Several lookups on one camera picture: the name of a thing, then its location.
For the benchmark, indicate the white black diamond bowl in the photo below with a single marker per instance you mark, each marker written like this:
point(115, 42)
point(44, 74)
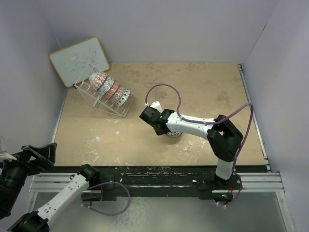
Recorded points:
point(123, 98)

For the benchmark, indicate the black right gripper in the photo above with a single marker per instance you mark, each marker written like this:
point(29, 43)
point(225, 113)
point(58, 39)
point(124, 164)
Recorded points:
point(161, 134)

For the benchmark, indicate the white wire dish rack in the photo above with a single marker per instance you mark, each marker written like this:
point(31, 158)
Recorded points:
point(97, 101)

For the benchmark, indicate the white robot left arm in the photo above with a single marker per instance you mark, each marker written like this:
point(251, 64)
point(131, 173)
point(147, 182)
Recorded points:
point(43, 215)

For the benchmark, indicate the blue triangle pattern bowl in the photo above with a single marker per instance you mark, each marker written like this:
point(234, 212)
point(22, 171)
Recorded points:
point(97, 79)

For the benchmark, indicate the black aluminium base frame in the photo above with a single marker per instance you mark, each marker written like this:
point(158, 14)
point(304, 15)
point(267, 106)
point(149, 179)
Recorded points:
point(183, 181)

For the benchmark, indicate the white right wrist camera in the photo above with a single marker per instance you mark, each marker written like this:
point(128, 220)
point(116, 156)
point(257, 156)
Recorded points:
point(156, 105)

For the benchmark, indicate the yellow framed whiteboard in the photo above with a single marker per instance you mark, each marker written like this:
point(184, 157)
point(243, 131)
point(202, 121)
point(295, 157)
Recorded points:
point(70, 62)

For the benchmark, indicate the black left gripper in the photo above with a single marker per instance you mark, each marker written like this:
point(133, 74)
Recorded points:
point(45, 154)

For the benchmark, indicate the black leaf pattern bowl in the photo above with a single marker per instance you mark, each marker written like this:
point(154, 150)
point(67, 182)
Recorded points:
point(106, 86)

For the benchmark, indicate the brown floral pattern bowl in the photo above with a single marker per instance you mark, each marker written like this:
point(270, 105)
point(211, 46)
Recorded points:
point(118, 94)

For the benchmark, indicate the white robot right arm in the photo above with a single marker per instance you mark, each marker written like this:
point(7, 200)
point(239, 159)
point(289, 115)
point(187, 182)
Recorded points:
point(223, 136)

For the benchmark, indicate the pink floral pattern bowl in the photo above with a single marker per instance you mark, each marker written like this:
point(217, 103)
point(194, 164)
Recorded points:
point(112, 90)

